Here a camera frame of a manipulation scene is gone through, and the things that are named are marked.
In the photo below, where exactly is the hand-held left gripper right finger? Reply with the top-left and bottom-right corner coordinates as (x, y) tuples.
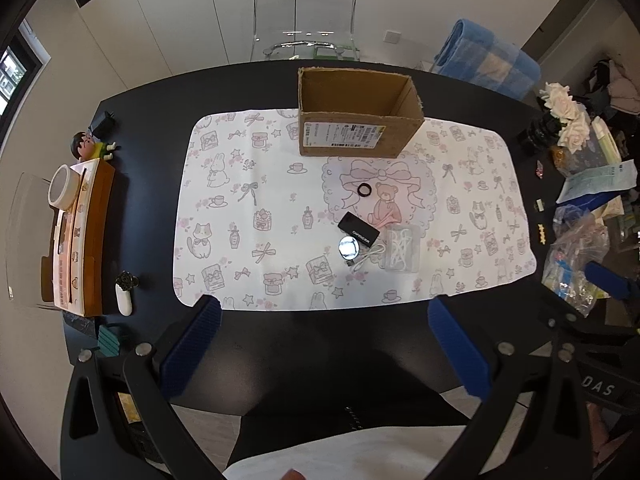
(427, 297), (591, 480)

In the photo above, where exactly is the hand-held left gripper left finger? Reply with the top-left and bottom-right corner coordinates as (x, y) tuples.
(60, 294), (236, 480)

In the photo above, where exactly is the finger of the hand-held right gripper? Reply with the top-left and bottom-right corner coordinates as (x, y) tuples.
(584, 259), (640, 306)
(540, 285), (640, 351)

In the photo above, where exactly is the clear bag of white strings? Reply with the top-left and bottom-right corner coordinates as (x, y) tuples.
(380, 225), (422, 275)

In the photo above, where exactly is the white usb cable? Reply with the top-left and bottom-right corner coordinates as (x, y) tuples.
(342, 240), (388, 276)

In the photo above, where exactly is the black power bank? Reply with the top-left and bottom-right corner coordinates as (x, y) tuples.
(337, 213), (382, 247)

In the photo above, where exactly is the brown cardboard box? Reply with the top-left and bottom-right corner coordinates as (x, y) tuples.
(298, 66), (425, 158)

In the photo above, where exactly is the black desktop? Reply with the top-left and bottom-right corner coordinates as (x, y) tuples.
(62, 62), (640, 411)

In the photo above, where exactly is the clear plastic bag of items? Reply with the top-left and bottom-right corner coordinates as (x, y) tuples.
(542, 205), (613, 318)

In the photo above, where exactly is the green ribbed block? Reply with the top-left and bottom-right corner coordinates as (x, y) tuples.
(97, 324), (123, 357)

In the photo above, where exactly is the white oval device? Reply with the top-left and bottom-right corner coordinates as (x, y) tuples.
(115, 282), (135, 317)

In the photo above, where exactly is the white paper receipt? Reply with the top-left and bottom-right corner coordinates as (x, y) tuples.
(556, 160), (636, 206)

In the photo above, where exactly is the pale green box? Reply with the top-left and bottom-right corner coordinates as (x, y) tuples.
(590, 117), (623, 166)

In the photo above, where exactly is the person's white garment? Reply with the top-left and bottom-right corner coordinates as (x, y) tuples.
(222, 425), (471, 480)

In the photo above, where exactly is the white rose bouquet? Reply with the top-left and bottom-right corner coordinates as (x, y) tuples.
(539, 81), (593, 153)

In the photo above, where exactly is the white printed placemat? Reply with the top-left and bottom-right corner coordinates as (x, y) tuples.
(172, 109), (538, 311)

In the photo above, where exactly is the pile of clothes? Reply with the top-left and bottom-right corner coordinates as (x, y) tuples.
(582, 57), (640, 116)

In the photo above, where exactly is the clear acrylic sheet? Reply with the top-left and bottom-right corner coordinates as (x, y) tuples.
(5, 172), (61, 311)

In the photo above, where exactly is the white tape roll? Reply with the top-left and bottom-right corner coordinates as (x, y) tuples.
(47, 164), (83, 207)

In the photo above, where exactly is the small doll figurine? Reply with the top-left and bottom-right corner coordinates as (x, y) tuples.
(71, 131), (118, 163)

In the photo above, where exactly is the black power adapter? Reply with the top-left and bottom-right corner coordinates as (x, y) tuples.
(89, 110), (117, 139)

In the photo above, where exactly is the blue checked blanket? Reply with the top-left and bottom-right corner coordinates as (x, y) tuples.
(432, 19), (542, 101)

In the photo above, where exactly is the dark framed window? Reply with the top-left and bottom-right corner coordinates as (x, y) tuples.
(0, 20), (51, 116)

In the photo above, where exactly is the clear acrylic chair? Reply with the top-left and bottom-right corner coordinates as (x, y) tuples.
(250, 0), (362, 63)

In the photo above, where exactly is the black camera lens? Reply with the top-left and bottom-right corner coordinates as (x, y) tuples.
(517, 112), (563, 156)

